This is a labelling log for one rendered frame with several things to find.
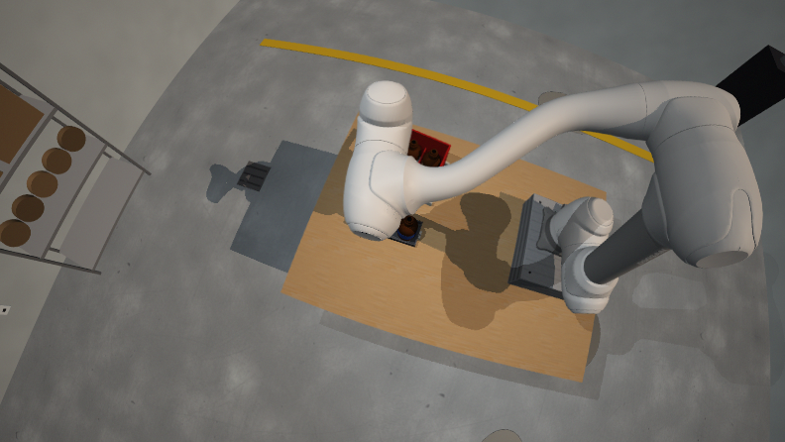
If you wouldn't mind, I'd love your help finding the red crate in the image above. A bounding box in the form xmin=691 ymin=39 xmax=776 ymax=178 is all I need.
xmin=410 ymin=129 xmax=446 ymax=166

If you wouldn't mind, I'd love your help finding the brown glass bottle with blue label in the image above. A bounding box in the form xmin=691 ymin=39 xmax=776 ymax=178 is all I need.
xmin=407 ymin=140 xmax=421 ymax=162
xmin=397 ymin=215 xmax=418 ymax=241

